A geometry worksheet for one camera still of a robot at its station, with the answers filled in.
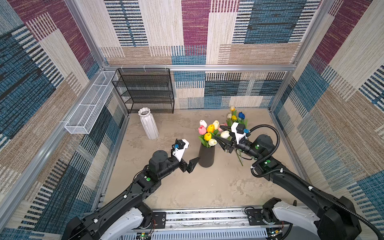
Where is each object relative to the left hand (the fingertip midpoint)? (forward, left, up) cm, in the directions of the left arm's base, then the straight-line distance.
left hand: (194, 149), depth 71 cm
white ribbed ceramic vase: (+23, +27, -8) cm, 36 cm away
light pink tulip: (+7, -12, +6) cm, 15 cm away
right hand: (+5, -11, +7) cm, 13 cm away
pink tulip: (+5, -4, +7) cm, 10 cm away
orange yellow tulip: (+7, -8, +7) cm, 13 cm away
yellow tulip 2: (+48, -31, -22) cm, 61 cm away
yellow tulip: (+2, -6, +7) cm, 9 cm away
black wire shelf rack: (+54, +32, -4) cm, 63 cm away
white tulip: (+10, -4, +7) cm, 13 cm away
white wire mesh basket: (+14, +52, +9) cm, 55 cm away
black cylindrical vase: (+6, -8, -18) cm, 20 cm away
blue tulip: (+39, -36, -20) cm, 57 cm away
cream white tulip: (+9, -11, +7) cm, 16 cm away
